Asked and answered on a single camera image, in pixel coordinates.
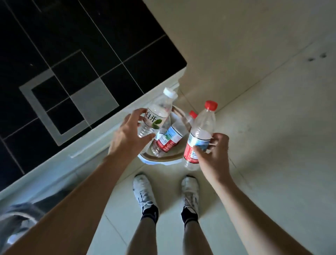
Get person's right hand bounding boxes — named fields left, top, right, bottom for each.
left=193, top=133, right=233, bottom=186

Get person's left hand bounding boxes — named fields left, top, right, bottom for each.
left=108, top=108, right=156, bottom=165

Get red-capped clear plastic bottle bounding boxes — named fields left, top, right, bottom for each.
left=183, top=100, right=218, bottom=171

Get white-capped clear plastic bottle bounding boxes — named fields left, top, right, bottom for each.
left=137, top=87, right=178, bottom=139

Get person's left forearm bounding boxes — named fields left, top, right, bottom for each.
left=4, top=154, right=133, bottom=255

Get person's right forearm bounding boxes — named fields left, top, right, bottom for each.
left=210, top=177, right=314, bottom=255

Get red-labelled clear plastic bottle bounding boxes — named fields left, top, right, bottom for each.
left=150, top=123, right=188, bottom=158

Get white bin with brown rim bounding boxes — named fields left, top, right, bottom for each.
left=137, top=105, right=194, bottom=167

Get small red-capped plastic bottle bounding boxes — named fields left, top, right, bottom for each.
left=181, top=110, right=198, bottom=132

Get person's right white shoe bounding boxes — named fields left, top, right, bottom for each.
left=181, top=175, right=200, bottom=214

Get person's white shoe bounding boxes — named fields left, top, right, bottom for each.
left=132, top=173, right=158, bottom=211
left=181, top=175, right=200, bottom=214

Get person's left white shoe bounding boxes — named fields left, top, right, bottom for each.
left=132, top=173, right=158, bottom=211

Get white cabinet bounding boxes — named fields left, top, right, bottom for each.
left=0, top=67, right=187, bottom=211

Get person's right black sock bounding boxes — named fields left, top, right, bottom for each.
left=181, top=206, right=199, bottom=227

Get person's black sock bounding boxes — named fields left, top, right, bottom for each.
left=141, top=204, right=159, bottom=224
left=181, top=206, right=199, bottom=227

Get person's left black sock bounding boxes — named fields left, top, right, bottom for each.
left=141, top=204, right=159, bottom=224

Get person's right leg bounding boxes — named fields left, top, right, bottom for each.
left=183, top=221, right=213, bottom=255

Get person's leg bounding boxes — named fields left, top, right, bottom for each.
left=183, top=221, right=213, bottom=255
left=127, top=218, right=157, bottom=255

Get person's left leg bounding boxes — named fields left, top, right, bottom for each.
left=127, top=218, right=157, bottom=255

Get grey round bin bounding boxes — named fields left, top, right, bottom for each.
left=0, top=202, right=46, bottom=246

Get white cabinet handle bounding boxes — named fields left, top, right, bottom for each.
left=69, top=143, right=110, bottom=159

